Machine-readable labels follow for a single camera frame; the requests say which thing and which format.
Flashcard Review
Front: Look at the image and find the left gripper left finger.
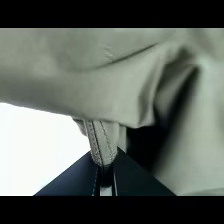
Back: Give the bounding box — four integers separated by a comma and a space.
34, 150, 104, 197

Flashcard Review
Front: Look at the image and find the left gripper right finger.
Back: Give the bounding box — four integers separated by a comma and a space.
112, 146, 176, 197

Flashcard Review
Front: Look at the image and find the beige shirt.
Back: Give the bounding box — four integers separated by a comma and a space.
0, 27, 224, 197

